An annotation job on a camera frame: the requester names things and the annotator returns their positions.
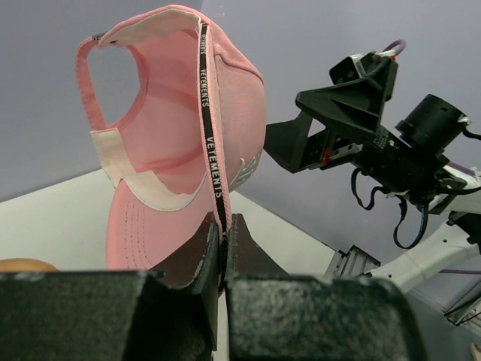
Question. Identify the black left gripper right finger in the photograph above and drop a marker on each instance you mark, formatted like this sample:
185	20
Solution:
273	315

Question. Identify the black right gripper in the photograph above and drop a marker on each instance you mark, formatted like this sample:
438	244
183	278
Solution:
350	111

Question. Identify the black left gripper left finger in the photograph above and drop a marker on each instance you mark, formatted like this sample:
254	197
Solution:
166	313

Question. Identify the light pink baseball cap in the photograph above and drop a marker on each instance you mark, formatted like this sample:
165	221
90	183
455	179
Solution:
194	133

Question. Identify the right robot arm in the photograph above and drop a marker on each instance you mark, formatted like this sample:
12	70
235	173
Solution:
409	164

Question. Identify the wooden mushroom hat stand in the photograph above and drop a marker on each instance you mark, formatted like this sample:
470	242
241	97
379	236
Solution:
25	265

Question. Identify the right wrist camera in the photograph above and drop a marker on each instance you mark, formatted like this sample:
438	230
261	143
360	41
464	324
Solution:
356	66

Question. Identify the aluminium frame rail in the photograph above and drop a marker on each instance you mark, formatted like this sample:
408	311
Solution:
462	310

